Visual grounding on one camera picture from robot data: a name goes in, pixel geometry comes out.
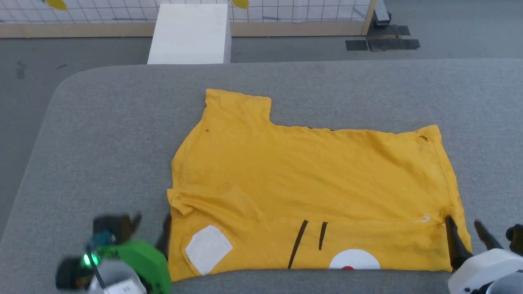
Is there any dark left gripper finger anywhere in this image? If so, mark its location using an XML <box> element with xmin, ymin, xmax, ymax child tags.
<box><xmin>156</xmin><ymin>214</ymin><xmax>173</xmax><ymax>261</ymax></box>
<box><xmin>122</xmin><ymin>212</ymin><xmax>143</xmax><ymax>242</ymax></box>

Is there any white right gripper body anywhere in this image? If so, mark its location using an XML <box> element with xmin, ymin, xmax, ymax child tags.
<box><xmin>447</xmin><ymin>248</ymin><xmax>523</xmax><ymax>294</ymax></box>

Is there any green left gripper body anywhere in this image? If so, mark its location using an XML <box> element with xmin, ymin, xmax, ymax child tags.
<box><xmin>97</xmin><ymin>240</ymin><xmax>172</xmax><ymax>294</ymax></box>

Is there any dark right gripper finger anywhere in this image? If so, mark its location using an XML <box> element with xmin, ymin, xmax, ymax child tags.
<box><xmin>474</xmin><ymin>220</ymin><xmax>504</xmax><ymax>251</ymax></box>
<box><xmin>444</xmin><ymin>215</ymin><xmax>473</xmax><ymax>271</ymax></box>

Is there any yellow printed t-shirt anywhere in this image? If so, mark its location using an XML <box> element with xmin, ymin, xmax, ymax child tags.
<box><xmin>166</xmin><ymin>88</ymin><xmax>474</xmax><ymax>283</ymax></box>

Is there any grey fabric sofa cushion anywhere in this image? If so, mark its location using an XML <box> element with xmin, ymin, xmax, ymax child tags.
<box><xmin>0</xmin><ymin>58</ymin><xmax>523</xmax><ymax>294</ymax></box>

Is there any white rectangular box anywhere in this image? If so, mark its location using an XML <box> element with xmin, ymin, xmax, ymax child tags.
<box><xmin>147</xmin><ymin>3</ymin><xmax>232</xmax><ymax>65</ymax></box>

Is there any grey metal stand foot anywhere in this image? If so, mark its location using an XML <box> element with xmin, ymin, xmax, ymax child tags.
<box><xmin>372</xmin><ymin>0</ymin><xmax>392</xmax><ymax>27</ymax></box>

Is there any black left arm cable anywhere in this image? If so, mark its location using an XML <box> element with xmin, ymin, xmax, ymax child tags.
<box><xmin>85</xmin><ymin>244</ymin><xmax>108</xmax><ymax>291</ymax></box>

